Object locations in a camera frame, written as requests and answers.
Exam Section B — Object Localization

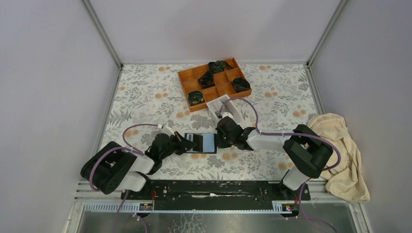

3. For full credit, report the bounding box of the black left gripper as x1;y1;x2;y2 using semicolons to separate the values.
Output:
160;132;196;161

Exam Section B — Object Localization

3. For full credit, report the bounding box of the black leather card holder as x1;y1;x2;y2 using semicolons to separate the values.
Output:
185;133;217;154

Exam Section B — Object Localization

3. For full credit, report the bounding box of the white plastic card box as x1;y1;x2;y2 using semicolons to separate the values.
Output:
206;94;244;126

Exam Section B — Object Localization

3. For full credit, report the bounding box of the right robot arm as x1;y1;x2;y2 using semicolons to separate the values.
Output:
216;116;334;200

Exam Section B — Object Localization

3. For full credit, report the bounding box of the rolled black belt front-left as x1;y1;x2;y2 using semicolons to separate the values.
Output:
188;90;205;106

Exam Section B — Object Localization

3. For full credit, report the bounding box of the rolled black belt right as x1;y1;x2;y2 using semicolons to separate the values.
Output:
231;77;251;93

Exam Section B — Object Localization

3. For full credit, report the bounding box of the rolled black belt middle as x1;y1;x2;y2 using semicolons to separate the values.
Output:
198;71;215;89

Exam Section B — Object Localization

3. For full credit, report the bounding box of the rolled black belt top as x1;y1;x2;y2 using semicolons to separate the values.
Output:
207;60;233;74

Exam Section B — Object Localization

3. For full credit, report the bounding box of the beige crumpled cloth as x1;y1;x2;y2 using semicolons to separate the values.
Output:
307;113;371;203

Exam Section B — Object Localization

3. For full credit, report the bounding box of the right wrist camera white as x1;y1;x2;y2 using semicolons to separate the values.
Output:
221;112;233;119

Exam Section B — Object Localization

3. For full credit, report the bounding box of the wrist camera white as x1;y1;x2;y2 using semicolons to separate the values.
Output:
161;124;174;136
221;112;233;119

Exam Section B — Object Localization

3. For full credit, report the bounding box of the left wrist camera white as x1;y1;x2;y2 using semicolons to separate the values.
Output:
161;124;174;136

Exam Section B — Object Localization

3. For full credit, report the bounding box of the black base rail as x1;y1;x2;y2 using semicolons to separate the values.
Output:
121;179;310;211

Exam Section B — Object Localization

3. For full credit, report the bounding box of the white slotted cable duct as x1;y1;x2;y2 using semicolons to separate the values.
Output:
84;201;292;214

